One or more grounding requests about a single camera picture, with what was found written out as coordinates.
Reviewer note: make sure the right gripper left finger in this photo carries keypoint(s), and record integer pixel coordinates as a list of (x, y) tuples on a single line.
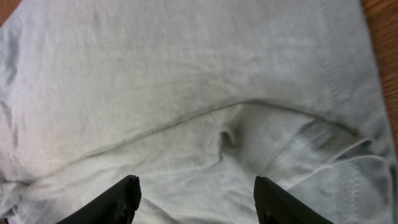
[(117, 205)]

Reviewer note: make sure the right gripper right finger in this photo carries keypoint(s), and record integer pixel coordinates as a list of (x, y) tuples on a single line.
[(274, 205)]

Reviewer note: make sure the light blue t-shirt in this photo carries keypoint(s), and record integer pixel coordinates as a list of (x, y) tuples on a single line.
[(197, 99)]

